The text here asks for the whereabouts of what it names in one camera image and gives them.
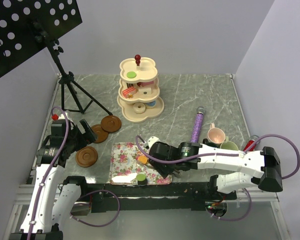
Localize metal serving tongs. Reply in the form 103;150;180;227
136;160;181;179

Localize orange macaron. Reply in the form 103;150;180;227
137;155;148;165

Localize colourful macarons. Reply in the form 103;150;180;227
136;173;148;186

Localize red striped cake slice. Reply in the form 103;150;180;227
122;87;137;99

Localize cream glazed donut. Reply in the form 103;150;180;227
133;102;146;114

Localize chocolate cake slice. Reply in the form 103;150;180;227
126;83;134;88

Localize blue glazed donut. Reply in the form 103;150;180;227
145;100;157;109

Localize pink cake slice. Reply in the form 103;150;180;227
140;80;154;88

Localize green macaron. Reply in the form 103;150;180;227
126;71;137;79

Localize white cake slice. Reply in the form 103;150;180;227
138;87;152;97

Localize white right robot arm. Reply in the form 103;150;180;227
148;141;283;200

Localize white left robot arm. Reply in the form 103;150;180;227
9;118;97;240

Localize brown wooden saucer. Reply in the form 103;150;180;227
100;115;122;133
91;124;109;144
75;146;98;168

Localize floral serving tray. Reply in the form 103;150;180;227
109;142;172;185

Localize dark green mug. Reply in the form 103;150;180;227
202;138;219;148

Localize cream three-tier cake stand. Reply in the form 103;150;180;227
117;54;165;123

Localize pink cup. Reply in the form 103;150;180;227
207;123;226;145

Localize light green cup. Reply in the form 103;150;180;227
220;141;239;151

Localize purple glitter microphone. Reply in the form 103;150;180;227
190;106;206;143

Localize red glitter microphone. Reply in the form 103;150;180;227
243;135;259;151

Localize black perforated music stand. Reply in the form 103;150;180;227
0;0;112;115

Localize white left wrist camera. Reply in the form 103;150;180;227
51;111;73;126

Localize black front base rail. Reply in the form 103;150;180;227
89;182;216;213

